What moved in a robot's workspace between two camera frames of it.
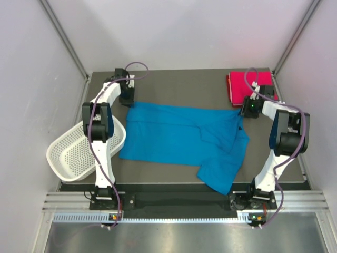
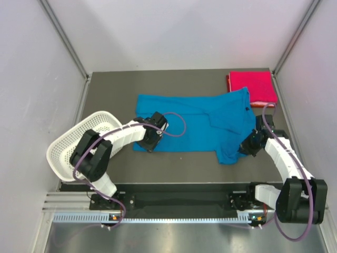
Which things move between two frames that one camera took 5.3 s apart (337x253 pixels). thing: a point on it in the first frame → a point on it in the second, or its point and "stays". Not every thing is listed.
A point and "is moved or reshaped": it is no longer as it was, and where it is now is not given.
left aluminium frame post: [65, 38] stays
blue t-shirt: [212, 140] is moved or reshaped
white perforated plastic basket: [70, 157] stays
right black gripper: [246, 113] → [245, 148]
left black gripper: [129, 101] → [150, 147]
